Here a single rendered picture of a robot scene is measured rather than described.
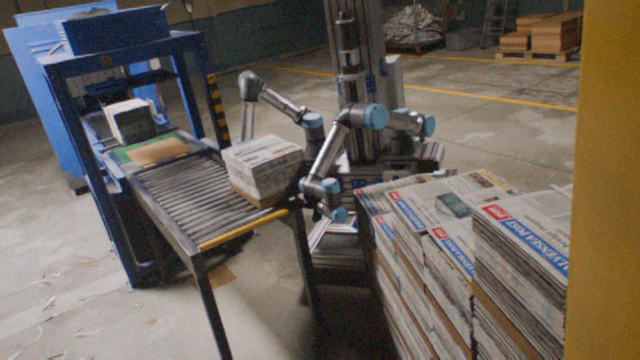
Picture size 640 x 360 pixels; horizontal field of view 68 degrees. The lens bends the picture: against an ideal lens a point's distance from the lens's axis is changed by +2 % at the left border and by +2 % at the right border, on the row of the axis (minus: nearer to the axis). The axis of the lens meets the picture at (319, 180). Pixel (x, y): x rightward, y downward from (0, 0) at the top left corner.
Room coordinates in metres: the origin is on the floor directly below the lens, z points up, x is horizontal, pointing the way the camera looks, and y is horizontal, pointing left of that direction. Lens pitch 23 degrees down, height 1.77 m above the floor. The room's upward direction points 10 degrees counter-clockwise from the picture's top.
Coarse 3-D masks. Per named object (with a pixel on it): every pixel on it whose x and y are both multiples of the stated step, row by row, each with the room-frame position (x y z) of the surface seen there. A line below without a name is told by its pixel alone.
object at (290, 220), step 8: (200, 152) 3.09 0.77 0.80; (208, 152) 3.05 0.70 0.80; (216, 160) 2.85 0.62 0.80; (288, 200) 2.07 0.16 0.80; (288, 208) 1.99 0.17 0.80; (296, 208) 1.97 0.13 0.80; (288, 216) 2.00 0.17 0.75; (296, 216) 1.95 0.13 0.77; (288, 224) 2.02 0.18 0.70; (296, 224) 1.95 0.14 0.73; (304, 224) 1.97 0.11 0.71; (296, 232) 1.95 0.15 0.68
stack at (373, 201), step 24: (360, 192) 1.96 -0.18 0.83; (360, 216) 1.91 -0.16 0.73; (384, 216) 1.69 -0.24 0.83; (384, 240) 1.55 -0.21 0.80; (384, 264) 1.59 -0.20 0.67; (384, 288) 1.63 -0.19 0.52; (408, 288) 1.34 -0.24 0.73; (384, 312) 1.70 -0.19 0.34; (432, 312) 1.12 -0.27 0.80; (384, 336) 1.77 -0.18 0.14; (408, 336) 1.36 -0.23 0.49; (432, 336) 1.13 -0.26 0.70
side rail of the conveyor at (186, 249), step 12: (132, 180) 2.76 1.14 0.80; (132, 192) 2.80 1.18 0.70; (144, 192) 2.52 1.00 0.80; (144, 204) 2.47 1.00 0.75; (156, 204) 2.31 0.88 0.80; (156, 216) 2.20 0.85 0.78; (168, 216) 2.13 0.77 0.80; (168, 228) 2.00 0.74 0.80; (180, 228) 1.97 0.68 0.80; (168, 240) 2.09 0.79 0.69; (180, 240) 1.86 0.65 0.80; (180, 252) 1.88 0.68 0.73; (192, 252) 1.73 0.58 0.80; (192, 264) 1.71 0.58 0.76; (204, 264) 1.73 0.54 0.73
